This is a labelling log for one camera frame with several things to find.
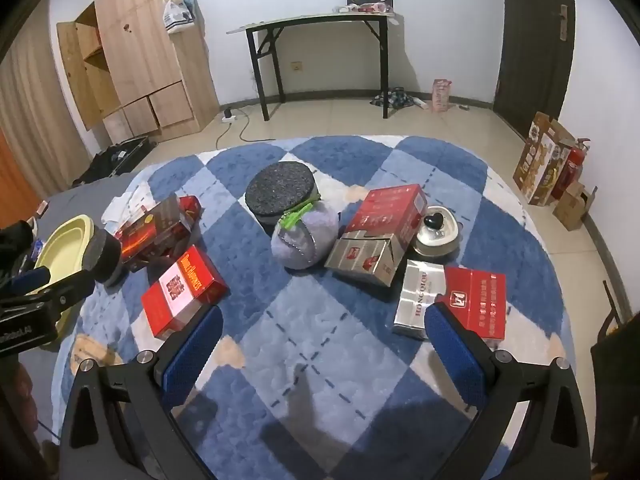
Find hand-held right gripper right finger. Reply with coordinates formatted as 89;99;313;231
424;302;593;480

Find red box with white print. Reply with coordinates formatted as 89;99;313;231
434;266;507;348

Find purple plush ball keychain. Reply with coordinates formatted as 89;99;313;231
270;199;341;272

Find round metal tin black knob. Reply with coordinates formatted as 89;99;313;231
411;206;463;261

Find open black case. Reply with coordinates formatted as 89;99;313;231
72;135;158;188

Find dark door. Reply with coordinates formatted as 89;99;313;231
492;0;576;141

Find person's left forearm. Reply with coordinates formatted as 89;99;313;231
0;355;66;480

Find beige curtain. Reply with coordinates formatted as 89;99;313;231
0;10;93;196

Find dark glossy carton box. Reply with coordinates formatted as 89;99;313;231
116;194;193;273

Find dark object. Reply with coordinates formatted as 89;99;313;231
590;280;640;466

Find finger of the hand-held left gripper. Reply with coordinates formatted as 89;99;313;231
30;272;98;321
0;221;52;297

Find white plastic bag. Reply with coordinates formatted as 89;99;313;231
164;0;196;35

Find yellow plastic basin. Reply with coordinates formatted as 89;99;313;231
32;214;126;347

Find wooden wardrobe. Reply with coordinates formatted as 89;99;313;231
56;0;220;143

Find red and white packet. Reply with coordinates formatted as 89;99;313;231
334;2;393;15

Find orange curtain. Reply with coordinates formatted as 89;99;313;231
0;130;41;231

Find black power cable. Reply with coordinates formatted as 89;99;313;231
215;107;276;148

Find large layered foam cylinder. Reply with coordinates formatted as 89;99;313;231
245;161;321;233

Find silver and red box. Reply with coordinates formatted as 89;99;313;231
324;230;408;288

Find small dark foam disc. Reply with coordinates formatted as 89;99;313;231
81;228;126;288

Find red box with white band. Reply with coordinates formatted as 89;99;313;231
141;245;231;342

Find white crumpled paper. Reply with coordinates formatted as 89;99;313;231
102;182;161;231

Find pile of clothes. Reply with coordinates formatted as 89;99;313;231
369;87;418;109

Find pink paper bag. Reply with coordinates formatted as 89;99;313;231
431;78;453;113

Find small cardboard box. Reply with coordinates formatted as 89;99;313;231
552;182;598;232

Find brown printed carton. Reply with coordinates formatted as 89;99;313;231
514;111;576;207

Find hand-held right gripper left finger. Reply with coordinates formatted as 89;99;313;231
60;305;226;480

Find red fire extinguisher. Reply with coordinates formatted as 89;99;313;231
550;137;592;201

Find large red carton box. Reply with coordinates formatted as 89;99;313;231
344;184;430;261

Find small plain red box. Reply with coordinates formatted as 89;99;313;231
177;195;203;226

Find black folding table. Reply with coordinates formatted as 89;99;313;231
226;12;403;122

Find blue checkered blanket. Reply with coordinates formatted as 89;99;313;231
50;135;576;480

